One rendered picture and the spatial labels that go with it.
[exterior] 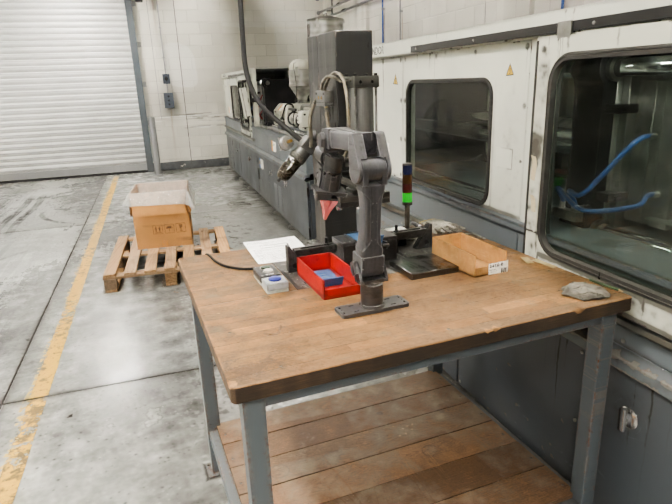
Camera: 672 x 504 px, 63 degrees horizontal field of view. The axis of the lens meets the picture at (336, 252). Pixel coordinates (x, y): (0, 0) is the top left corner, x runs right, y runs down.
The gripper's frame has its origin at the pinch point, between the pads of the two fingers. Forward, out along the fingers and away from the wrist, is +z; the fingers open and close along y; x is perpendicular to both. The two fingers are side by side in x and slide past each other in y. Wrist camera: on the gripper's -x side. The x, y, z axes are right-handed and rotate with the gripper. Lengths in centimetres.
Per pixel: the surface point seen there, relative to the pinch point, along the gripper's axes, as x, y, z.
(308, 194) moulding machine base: -302, -70, 99
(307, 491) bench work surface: 29, -1, 86
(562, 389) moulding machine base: 27, -87, 49
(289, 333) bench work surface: 39.5, 15.9, 16.2
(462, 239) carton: -7, -53, 8
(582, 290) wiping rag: 41, -65, 1
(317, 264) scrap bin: -3.6, -1.1, 18.4
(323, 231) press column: -32.8, -10.0, 19.0
